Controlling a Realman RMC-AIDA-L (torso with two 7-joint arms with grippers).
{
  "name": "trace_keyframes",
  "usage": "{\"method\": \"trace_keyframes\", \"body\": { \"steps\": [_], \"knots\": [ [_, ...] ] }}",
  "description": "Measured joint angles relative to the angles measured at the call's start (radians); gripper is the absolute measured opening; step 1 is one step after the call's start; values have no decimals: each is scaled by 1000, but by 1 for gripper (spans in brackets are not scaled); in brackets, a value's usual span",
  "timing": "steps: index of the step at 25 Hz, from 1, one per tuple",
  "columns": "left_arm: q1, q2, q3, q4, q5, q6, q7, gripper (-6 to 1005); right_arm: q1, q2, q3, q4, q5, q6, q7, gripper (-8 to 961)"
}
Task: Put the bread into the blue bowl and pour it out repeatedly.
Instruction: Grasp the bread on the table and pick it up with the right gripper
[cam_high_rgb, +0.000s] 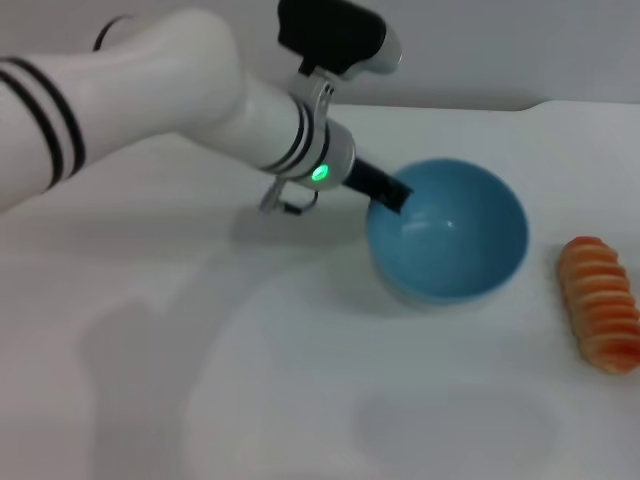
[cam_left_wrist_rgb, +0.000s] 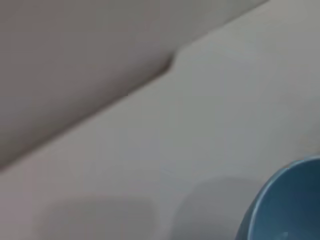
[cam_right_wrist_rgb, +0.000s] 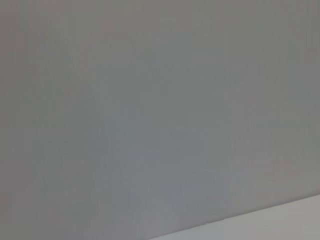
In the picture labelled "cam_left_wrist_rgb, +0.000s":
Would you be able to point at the blue bowl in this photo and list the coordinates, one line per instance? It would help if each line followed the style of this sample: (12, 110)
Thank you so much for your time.
(290, 207)

